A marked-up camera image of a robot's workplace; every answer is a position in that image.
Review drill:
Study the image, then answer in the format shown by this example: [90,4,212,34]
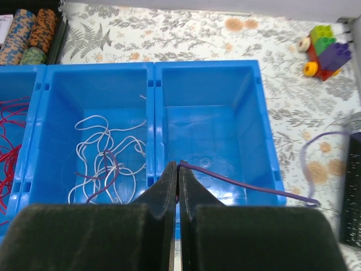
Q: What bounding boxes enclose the blue three-compartment plastic bin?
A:
[1,60,284,222]

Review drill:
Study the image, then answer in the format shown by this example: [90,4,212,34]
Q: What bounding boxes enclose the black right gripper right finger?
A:
[178,166,347,270]

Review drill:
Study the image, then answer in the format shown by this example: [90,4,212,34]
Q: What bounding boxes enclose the floral patterned table mat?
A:
[58,2,361,271]

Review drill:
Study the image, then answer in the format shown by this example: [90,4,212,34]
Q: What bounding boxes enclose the black poker chip case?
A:
[1,1,68,66]

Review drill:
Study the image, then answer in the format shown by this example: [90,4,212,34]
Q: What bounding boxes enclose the red wire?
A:
[0,96,31,226]

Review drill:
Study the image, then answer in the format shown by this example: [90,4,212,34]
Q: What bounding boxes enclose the black handheld microphone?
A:
[340,112,360,249]

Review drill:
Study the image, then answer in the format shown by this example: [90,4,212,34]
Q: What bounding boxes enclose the colourful toy block train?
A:
[297,25,351,81]

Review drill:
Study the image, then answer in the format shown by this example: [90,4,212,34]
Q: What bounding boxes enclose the white wires in bin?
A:
[67,94,148,204]

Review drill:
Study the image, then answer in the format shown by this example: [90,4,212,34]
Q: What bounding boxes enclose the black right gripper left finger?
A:
[1,162,177,270]

